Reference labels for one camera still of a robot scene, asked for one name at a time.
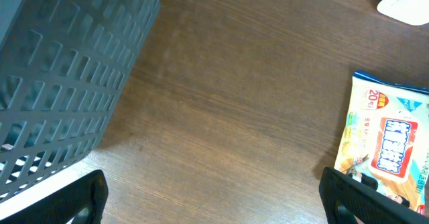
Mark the yellow wet wipes pack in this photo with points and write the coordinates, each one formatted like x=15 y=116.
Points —
x=385 y=140

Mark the grey plastic basket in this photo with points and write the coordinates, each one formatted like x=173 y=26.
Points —
x=64 y=64

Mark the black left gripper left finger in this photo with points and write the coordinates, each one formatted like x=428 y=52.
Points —
x=82 y=201

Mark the white barcode scanner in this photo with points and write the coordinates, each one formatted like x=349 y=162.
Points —
x=411 y=12

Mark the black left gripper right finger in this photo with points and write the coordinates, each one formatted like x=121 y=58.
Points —
x=347 y=201

